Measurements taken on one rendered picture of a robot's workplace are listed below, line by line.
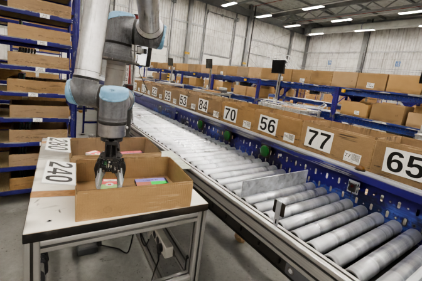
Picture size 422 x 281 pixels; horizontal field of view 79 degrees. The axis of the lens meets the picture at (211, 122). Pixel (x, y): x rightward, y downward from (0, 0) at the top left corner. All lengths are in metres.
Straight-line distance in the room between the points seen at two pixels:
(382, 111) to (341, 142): 4.53
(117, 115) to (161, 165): 0.40
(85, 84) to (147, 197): 0.46
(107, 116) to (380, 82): 5.84
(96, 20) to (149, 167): 0.62
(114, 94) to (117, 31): 0.81
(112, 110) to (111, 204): 0.30
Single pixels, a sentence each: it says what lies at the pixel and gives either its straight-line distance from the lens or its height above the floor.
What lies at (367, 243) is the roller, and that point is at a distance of 1.09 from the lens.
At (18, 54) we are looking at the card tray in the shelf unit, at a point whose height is 1.22.
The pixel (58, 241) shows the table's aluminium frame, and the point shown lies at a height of 0.71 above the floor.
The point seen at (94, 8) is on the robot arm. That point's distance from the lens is 1.07.
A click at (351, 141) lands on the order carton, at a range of 1.43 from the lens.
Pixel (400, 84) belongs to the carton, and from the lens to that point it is 6.17.
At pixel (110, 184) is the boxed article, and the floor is 0.80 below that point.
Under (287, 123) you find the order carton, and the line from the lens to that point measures 1.63.
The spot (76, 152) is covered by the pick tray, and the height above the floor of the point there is 0.78.
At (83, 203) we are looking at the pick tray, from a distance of 0.89.
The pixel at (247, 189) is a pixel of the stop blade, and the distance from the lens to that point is 1.16.
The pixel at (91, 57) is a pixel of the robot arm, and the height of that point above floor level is 1.24.
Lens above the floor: 1.22
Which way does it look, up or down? 10 degrees down
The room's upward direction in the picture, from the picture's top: 7 degrees clockwise
